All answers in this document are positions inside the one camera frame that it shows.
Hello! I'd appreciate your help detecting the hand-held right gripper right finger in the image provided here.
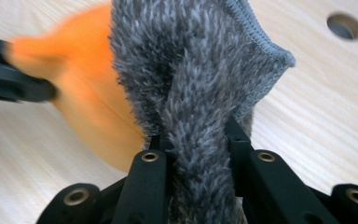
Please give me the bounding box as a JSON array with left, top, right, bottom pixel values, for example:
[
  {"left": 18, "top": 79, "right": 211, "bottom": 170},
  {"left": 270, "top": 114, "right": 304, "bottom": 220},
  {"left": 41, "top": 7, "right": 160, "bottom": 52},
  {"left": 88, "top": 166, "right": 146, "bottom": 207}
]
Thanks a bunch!
[{"left": 223, "top": 115, "right": 339, "bottom": 224}]

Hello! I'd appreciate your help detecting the grey fluffy cloth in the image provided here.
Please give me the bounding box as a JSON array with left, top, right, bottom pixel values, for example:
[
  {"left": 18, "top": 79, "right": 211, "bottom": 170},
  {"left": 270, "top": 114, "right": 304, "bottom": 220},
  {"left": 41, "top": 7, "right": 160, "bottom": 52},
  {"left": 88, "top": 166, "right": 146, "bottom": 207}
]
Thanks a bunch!
[{"left": 109, "top": 0, "right": 296, "bottom": 224}]

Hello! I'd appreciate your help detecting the orange plush toy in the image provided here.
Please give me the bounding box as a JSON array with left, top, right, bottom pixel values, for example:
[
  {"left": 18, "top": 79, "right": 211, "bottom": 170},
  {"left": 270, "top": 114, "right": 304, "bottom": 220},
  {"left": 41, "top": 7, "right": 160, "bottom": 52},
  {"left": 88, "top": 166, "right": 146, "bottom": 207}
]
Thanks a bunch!
[{"left": 4, "top": 3, "right": 145, "bottom": 173}]

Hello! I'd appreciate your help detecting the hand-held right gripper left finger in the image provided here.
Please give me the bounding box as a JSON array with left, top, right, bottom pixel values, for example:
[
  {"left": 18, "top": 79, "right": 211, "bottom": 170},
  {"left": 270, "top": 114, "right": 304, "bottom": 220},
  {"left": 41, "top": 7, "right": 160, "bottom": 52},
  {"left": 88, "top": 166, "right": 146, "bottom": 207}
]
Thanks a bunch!
[{"left": 111, "top": 133, "right": 176, "bottom": 224}]

